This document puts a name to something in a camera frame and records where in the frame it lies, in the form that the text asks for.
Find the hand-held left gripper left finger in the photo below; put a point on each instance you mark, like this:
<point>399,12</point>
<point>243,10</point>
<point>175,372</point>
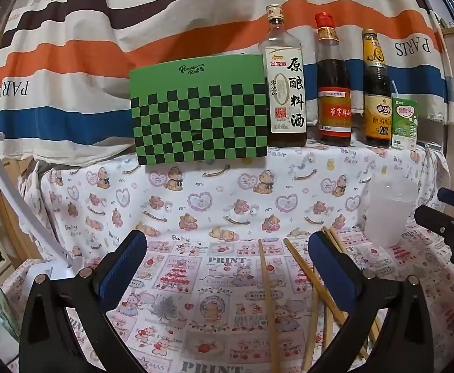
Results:
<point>123,266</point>

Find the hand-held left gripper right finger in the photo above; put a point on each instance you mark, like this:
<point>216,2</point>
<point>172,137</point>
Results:
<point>334,270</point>

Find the wooden chopstick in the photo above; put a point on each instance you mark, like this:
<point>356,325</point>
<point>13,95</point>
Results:
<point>299,261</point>
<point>325,230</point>
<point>328,334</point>
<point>310,330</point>
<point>337,241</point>
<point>266,299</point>

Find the translucent plastic cup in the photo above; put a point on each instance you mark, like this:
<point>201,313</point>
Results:
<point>390,217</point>

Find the pink patchwork print cloth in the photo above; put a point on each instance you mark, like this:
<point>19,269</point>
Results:
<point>211,279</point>

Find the green drink carton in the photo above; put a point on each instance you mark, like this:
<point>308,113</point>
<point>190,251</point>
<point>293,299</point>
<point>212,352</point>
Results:
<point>404,124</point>

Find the bear print table cloth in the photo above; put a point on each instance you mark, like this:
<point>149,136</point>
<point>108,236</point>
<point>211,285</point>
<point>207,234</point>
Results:
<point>211,194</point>

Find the white metal rack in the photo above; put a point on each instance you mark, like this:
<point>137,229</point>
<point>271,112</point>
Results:
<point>13,202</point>

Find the yellow cap dark sauce bottle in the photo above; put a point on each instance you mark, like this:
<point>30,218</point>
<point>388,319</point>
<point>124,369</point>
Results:
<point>376,85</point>

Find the red cap sauce bottle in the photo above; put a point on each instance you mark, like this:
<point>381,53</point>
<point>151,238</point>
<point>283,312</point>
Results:
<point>332,85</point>

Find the clear cooking wine bottle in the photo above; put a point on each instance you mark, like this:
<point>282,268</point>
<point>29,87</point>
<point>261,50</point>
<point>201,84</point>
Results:
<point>285,85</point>

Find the green checkered box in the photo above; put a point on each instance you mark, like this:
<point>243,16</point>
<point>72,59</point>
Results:
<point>195,85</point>

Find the striped hanging cloth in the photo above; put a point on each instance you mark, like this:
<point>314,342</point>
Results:
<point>94,46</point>

